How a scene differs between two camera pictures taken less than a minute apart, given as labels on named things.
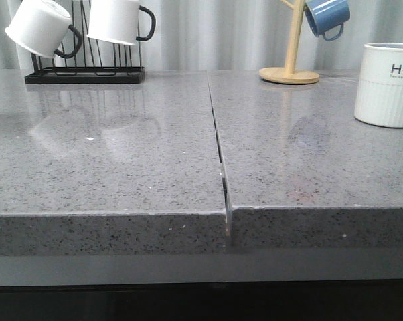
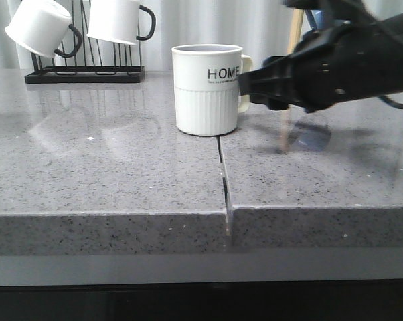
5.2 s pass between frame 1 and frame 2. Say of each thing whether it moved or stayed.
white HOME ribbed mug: moved
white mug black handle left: stayed
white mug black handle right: stayed
